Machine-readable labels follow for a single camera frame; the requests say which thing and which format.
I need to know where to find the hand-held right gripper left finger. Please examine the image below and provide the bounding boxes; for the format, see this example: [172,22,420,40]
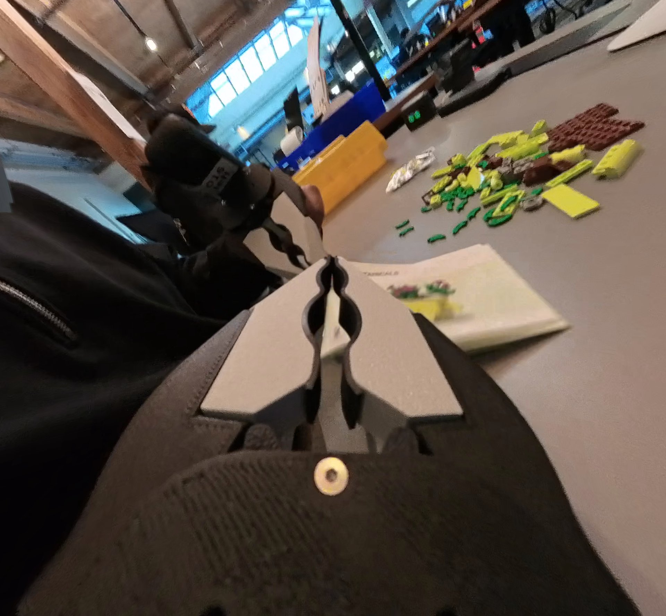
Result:
[199,255,334,440]

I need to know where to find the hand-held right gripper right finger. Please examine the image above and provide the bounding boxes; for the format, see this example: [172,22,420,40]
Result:
[333,255,465,442]

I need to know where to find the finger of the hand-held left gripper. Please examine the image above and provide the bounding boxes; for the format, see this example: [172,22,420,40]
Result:
[270,196,330,264]
[244,230,308,281]

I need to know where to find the yellow storage bins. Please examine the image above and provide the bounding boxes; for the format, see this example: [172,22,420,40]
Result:
[291,121,388,215]

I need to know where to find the toy instruction booklet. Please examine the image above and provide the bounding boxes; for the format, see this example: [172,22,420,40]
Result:
[323,243,571,362]

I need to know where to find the pile of toy bricks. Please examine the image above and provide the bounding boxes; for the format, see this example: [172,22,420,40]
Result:
[395,119,641,242]

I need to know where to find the large brown studded plate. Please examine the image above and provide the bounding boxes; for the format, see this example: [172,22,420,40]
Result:
[546,118,646,153]
[559,103,621,130]

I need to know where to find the person's left forearm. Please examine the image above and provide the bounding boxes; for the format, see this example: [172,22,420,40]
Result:
[172,234,284,318]

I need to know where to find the person's left hand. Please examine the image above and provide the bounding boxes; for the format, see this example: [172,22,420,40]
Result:
[301,183,327,229]

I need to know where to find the black tilted board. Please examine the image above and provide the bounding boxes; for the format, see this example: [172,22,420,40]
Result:
[283,87,304,129]

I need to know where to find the blue storage bin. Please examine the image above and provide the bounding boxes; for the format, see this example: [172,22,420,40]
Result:
[276,80,387,170]

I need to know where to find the small sealed bag of pieces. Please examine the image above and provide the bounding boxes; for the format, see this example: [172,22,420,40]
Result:
[385,148,437,194]

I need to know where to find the white printed banner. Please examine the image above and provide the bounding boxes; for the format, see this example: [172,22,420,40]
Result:
[306,15,331,119]

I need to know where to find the grey desk with wood edge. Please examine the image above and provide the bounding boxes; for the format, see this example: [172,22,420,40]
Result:
[372,72,438,133]

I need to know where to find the black charger with green display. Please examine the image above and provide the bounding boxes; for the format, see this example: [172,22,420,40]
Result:
[403,91,439,132]

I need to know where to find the black pillar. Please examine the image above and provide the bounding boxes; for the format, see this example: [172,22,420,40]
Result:
[303,0,392,102]

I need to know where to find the black adapter box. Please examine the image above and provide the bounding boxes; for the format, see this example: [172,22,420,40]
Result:
[446,43,477,93]

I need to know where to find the lime flat tile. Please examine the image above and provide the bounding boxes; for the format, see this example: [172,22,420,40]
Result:
[541,183,600,219]

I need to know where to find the grey desk cable hatch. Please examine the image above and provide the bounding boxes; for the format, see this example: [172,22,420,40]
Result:
[505,2,648,77]

